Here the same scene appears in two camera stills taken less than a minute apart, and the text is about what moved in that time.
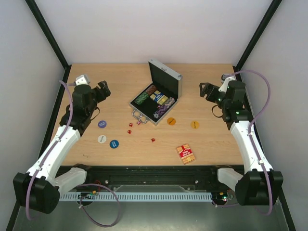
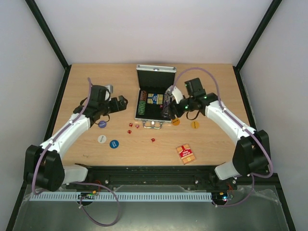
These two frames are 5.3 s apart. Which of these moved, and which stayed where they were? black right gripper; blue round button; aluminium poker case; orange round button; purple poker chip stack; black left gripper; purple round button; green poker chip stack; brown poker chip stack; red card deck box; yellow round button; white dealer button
Moved: aluminium poker case; orange round button; purple poker chip stack; green poker chip stack; black left gripper; brown poker chip stack; black right gripper
Stayed: purple round button; yellow round button; white dealer button; blue round button; red card deck box
